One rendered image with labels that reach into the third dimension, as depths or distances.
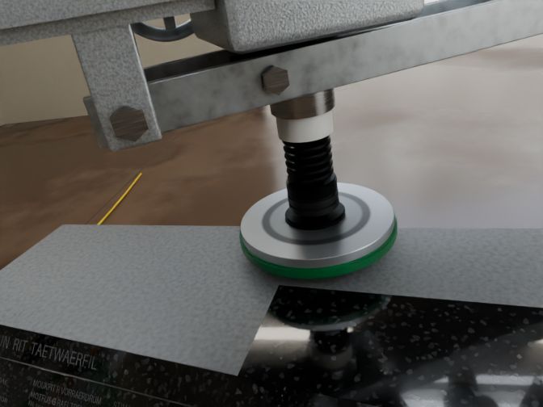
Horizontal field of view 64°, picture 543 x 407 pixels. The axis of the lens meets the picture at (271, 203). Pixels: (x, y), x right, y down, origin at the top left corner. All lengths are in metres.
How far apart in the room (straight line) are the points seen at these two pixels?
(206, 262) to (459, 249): 0.35
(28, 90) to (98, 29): 6.32
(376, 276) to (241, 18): 0.35
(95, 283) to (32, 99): 6.10
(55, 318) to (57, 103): 5.95
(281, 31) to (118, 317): 0.40
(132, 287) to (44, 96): 6.03
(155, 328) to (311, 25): 0.39
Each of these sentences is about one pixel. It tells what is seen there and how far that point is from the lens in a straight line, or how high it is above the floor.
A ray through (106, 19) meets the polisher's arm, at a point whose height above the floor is 1.21.
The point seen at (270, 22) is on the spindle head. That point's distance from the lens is 0.41.
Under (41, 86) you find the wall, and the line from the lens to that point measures 6.59.
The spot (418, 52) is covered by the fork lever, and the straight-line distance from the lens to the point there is 0.54.
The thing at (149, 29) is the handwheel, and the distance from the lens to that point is 0.65.
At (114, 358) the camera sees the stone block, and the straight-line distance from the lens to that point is 0.57.
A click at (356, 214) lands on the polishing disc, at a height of 0.93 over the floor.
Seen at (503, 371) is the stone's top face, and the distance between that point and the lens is 0.49.
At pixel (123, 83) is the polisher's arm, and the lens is 0.42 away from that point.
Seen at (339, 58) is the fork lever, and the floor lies 1.14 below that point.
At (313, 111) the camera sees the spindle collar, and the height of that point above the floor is 1.08.
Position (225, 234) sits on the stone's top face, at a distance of 0.71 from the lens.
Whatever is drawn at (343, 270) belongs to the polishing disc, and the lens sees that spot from 0.53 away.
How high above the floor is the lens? 1.22
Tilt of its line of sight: 27 degrees down
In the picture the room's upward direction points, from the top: 9 degrees counter-clockwise
